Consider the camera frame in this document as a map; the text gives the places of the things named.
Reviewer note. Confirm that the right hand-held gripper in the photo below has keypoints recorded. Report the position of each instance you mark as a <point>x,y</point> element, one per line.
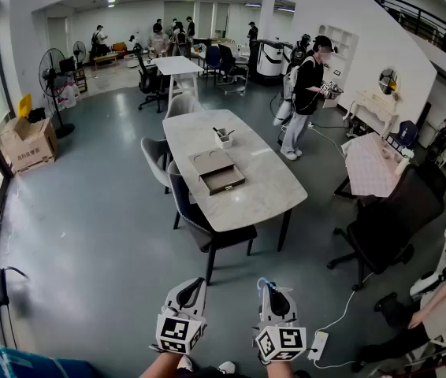
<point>282,341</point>

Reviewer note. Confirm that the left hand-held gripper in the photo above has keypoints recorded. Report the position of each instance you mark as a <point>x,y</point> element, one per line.
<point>173,331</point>

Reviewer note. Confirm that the grey drawer organiser box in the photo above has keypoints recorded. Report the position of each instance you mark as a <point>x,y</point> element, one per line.
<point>211,164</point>

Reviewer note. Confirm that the person's left forearm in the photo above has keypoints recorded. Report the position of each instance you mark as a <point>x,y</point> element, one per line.
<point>160,368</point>

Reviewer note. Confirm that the person's right forearm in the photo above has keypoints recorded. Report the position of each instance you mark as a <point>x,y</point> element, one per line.
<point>282,370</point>

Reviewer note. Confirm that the cardboard box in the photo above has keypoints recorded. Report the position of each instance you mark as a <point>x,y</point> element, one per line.
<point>30,148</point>

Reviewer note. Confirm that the white power strip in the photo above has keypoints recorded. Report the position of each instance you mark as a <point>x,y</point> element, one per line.
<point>318,345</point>

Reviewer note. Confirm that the person's white shoe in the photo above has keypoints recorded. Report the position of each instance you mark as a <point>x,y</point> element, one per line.
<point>185,362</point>
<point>227,367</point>

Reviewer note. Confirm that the dark padded dining chair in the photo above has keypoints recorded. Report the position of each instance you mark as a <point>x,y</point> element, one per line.
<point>207,230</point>

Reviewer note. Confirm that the large black office chair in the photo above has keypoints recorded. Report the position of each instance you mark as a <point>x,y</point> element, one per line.
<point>388,219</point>

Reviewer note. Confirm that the grey shell chair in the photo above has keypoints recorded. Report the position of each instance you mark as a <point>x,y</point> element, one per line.
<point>181,104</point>
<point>154,152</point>

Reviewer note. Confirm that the white pen holder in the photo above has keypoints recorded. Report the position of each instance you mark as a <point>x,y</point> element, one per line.
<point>224,142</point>

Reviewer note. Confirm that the pink checked tablecloth table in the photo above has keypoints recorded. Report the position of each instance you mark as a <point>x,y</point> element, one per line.
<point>370,167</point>

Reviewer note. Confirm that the black pen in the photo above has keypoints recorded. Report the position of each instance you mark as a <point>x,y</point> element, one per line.
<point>217,131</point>
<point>230,133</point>

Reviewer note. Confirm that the blue wrapped package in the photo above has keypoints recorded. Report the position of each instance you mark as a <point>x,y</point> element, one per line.
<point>18,364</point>

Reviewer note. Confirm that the dark blue chair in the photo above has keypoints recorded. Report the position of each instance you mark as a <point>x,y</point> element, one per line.
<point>406,132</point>

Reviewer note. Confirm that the white dressing table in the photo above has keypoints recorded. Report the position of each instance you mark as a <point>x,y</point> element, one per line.
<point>376,104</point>

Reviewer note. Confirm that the black swivel office chair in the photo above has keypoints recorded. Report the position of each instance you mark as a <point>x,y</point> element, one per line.
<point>148,79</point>

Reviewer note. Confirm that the pack of white water jugs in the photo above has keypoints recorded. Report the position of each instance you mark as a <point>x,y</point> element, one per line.
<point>69,97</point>

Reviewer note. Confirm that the white desk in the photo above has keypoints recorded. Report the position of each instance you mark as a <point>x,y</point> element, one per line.
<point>177,65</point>

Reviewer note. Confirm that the black cantilever office chair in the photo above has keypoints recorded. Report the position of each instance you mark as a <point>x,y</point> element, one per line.
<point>229,61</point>

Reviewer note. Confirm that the blue office chair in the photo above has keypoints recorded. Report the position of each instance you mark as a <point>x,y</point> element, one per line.
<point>213,57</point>

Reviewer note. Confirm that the white mobile robot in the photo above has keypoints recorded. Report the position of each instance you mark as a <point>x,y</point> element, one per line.
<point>268,59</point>

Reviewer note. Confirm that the round mirror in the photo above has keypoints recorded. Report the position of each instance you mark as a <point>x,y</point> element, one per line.
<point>387,81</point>

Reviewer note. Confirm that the yellow bin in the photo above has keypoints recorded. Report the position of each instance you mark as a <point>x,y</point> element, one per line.
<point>25,106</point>

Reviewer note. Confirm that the white shelf unit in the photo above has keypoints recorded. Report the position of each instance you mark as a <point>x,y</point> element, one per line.
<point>345,53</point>

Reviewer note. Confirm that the large black standing fan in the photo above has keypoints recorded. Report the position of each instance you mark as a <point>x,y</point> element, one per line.
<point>51,71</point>

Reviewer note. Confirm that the small black standing fan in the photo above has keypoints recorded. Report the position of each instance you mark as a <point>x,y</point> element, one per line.
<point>79,49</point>

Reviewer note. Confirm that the black balcony railing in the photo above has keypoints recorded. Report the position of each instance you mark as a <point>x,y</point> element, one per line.
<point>419,18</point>

